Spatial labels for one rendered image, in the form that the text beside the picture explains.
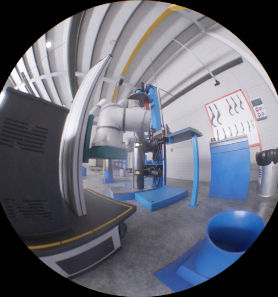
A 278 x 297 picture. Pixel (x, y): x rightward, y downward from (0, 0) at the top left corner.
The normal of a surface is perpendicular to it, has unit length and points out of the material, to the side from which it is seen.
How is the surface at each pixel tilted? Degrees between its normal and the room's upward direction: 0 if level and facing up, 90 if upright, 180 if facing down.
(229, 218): 62
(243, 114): 90
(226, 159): 90
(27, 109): 90
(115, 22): 173
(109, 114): 90
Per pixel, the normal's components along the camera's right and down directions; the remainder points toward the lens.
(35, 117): 0.88, -0.07
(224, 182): -0.89, -0.07
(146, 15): -0.11, 0.97
